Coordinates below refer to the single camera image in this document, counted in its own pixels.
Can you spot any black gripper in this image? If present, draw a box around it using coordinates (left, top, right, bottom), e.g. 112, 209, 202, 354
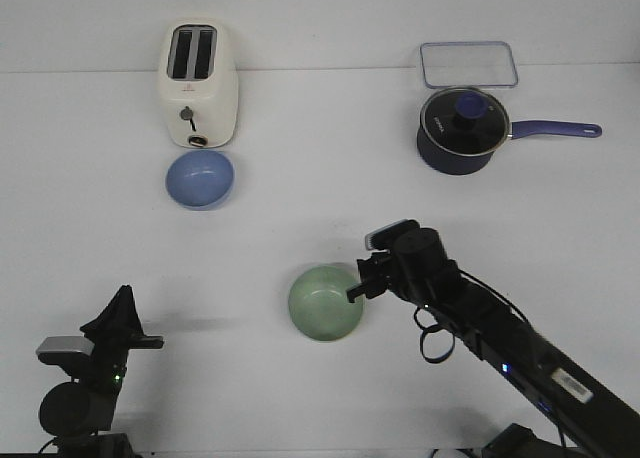
345, 251, 399, 303
70, 285, 164, 393

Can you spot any green bowl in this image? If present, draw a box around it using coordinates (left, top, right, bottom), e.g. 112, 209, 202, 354
288, 265, 364, 342

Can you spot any blue bowl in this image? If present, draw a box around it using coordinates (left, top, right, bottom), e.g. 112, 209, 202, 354
165, 150, 235, 211

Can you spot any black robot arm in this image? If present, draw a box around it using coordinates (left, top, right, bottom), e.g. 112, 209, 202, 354
347, 220, 639, 457
36, 285, 164, 457

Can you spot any dark blue saucepan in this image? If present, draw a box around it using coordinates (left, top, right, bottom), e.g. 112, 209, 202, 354
416, 117, 602, 175

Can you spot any glass pot lid blue knob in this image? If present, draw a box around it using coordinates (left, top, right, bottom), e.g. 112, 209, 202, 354
420, 87, 510, 157

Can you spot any clear plastic container lid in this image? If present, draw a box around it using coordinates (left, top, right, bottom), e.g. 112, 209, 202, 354
419, 41, 519, 89

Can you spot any cream two-slot toaster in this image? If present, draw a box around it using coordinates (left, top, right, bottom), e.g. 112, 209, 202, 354
157, 18, 239, 148

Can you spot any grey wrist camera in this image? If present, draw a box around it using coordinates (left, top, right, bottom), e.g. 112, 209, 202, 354
36, 336, 94, 365
364, 219, 420, 251

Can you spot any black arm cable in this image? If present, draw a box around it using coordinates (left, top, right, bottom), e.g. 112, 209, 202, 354
412, 305, 455, 364

